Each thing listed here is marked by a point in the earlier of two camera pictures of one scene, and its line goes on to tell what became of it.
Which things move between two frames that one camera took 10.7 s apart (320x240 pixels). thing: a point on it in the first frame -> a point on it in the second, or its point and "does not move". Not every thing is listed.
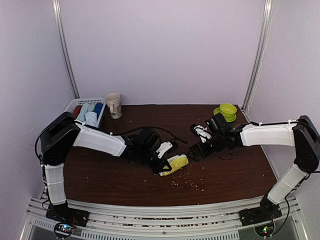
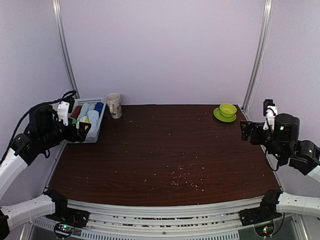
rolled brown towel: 76,111 does not move
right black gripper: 195,152 -> 246,133
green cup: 228,110 does not move
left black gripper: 159,168 -> 80,135
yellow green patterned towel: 176,162 -> 85,119
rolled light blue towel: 83,110 does not move
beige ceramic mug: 113,102 does not move
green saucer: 227,118 does not move
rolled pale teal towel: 91,107 does not move
